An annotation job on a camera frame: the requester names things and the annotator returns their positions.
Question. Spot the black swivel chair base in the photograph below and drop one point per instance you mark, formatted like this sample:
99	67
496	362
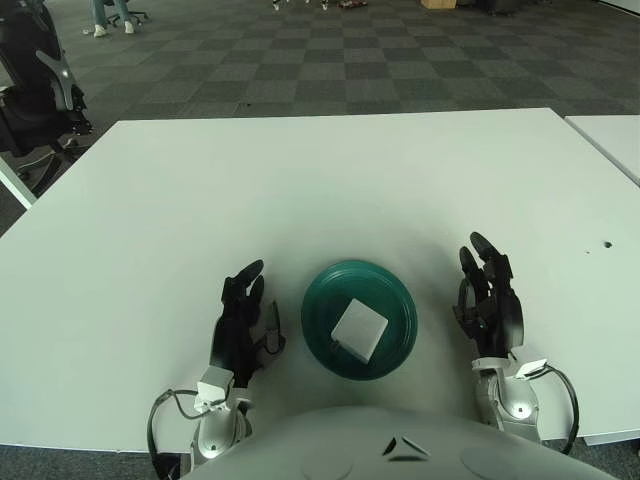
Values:
140	15

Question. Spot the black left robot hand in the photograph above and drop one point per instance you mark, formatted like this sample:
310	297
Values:
232	335

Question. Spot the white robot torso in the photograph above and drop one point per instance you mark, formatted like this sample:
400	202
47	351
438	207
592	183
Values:
350	445

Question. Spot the cardboard box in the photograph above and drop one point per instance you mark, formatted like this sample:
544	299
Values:
437	3

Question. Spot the dark green round plate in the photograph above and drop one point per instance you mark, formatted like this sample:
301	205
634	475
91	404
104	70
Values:
390	310

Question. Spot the white charger block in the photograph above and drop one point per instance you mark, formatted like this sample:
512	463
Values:
360	327

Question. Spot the dark bulky floor object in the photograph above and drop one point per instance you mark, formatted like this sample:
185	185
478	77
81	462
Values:
495	5

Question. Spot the seated person in jeans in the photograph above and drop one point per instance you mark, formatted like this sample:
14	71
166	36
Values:
100	17

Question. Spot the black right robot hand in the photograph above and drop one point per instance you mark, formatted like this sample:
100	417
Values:
502	320

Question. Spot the chair base with castors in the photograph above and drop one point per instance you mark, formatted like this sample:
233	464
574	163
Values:
277	4

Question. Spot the black and grey office chair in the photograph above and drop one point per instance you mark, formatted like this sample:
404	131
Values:
35	100

